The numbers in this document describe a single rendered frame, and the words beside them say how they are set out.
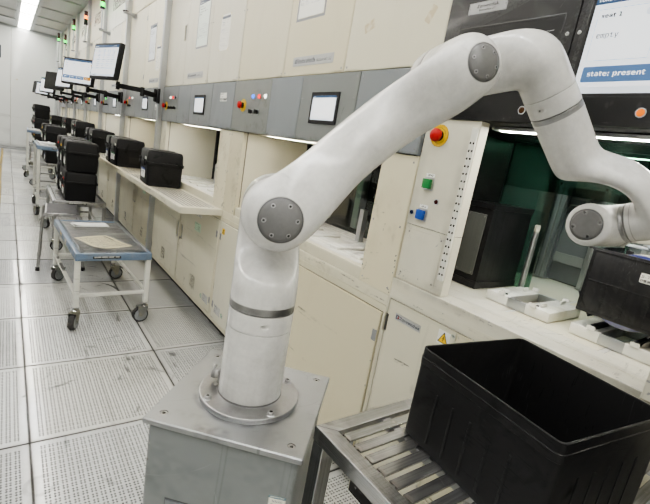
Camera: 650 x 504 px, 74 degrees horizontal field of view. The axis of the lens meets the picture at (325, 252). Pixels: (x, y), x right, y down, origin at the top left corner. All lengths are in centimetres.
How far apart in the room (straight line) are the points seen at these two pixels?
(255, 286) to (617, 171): 68
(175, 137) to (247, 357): 332
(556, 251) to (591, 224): 119
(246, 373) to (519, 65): 71
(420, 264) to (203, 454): 90
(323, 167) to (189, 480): 58
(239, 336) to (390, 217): 87
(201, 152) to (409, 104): 341
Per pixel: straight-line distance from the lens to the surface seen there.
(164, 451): 85
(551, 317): 143
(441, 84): 73
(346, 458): 78
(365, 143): 73
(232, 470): 82
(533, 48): 87
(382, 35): 172
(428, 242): 140
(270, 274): 75
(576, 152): 93
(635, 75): 118
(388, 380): 157
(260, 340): 77
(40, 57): 1419
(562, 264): 216
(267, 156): 262
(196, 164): 405
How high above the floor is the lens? 123
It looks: 13 degrees down
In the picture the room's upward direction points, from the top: 10 degrees clockwise
